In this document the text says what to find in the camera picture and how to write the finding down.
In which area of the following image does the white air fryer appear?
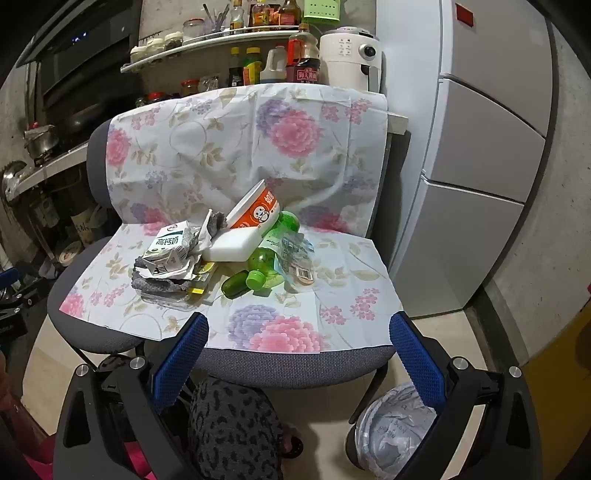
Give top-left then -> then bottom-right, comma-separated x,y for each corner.
320,27 -> 382,91

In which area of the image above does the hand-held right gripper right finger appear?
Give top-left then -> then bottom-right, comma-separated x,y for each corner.
389,310 -> 541,480

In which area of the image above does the dark bottle yellow cap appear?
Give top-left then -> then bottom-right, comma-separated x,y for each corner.
228,47 -> 245,88

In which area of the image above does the clear plastic wrapper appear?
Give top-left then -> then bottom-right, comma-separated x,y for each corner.
274,233 -> 317,284

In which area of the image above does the dark slipper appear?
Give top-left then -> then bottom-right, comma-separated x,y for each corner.
281,425 -> 306,459

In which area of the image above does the grey office chair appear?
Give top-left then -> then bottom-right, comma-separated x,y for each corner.
46,115 -> 411,425

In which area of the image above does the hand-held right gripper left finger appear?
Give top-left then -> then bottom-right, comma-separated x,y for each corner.
53,312 -> 209,480

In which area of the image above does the utensil holder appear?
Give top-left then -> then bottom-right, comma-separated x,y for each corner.
202,4 -> 232,36

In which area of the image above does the black wok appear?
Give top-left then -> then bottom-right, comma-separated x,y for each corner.
60,102 -> 108,131

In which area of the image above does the row of white jars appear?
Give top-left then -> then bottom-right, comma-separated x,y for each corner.
130,39 -> 165,64

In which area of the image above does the soy sauce bottle red label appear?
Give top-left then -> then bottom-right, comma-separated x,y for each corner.
286,24 -> 322,85

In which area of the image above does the white sponge block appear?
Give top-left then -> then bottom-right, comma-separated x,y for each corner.
202,226 -> 267,263

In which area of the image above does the yellow door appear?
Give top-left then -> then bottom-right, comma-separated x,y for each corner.
521,298 -> 591,464

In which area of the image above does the floral cloth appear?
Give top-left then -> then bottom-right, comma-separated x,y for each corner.
60,85 -> 403,354

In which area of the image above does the black bin with plastic liner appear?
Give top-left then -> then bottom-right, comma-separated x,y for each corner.
346,381 -> 445,480

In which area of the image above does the white refrigerator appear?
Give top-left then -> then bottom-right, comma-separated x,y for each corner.
376,0 -> 556,320

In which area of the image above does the person's leopard print leg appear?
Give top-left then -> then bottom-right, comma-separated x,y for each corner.
187,376 -> 285,480

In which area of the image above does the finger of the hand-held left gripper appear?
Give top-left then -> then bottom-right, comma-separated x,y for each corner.
0,268 -> 40,322

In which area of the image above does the clear glass jar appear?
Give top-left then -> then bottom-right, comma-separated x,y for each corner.
182,18 -> 206,45

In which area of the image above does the milk carton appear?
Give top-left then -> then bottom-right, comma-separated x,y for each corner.
142,220 -> 200,267

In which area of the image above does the clear oil bottle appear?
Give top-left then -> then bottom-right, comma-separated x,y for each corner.
229,0 -> 245,36

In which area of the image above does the white plastic jug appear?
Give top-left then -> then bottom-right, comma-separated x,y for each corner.
259,45 -> 288,85

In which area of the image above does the yellow wrapper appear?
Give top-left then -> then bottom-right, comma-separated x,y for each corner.
187,261 -> 219,296

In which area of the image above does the orange instant noodle bowl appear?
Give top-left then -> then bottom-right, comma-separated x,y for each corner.
225,179 -> 282,232

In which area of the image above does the small dark green bottle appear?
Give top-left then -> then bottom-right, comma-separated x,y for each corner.
221,273 -> 249,299

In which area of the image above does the pink garment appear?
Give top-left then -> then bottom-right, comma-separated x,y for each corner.
0,401 -> 155,480

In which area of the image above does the glass corner shelf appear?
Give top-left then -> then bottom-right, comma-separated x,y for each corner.
121,24 -> 324,75

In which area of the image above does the yellow green bottle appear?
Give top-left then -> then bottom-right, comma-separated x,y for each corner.
243,47 -> 263,86

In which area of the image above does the steel pot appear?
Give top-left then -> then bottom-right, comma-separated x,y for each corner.
24,124 -> 62,161

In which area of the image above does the orange label bottle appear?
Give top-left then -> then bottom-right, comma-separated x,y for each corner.
249,0 -> 279,28

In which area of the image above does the black range hood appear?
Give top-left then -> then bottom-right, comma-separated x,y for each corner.
17,0 -> 145,114

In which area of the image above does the brown sauce bottle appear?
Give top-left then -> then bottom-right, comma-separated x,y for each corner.
278,0 -> 303,27

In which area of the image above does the green plastic bottle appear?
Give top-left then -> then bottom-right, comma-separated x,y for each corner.
246,211 -> 305,292

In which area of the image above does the green plastic rack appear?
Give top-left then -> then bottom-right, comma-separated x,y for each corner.
302,0 -> 343,24

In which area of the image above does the crumpled white paper box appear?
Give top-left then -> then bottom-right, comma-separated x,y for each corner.
135,251 -> 205,281

